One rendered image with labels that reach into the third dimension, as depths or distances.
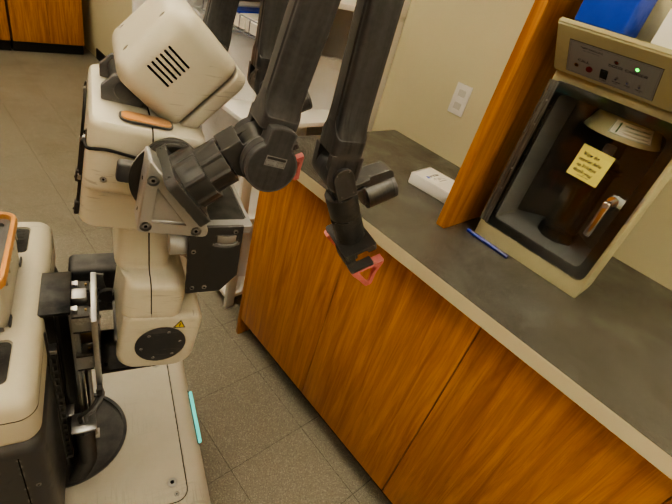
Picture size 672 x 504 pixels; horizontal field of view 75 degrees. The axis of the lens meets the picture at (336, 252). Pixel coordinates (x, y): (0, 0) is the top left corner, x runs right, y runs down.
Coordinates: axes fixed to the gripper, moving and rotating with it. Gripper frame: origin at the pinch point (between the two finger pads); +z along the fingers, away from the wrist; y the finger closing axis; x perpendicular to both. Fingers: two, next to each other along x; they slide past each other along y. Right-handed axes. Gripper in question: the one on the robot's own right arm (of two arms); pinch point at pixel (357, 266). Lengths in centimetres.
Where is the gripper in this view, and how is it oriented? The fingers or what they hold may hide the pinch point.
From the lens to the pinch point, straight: 90.1
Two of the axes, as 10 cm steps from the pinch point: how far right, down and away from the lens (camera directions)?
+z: 1.8, 6.9, 7.0
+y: -4.0, -6.0, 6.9
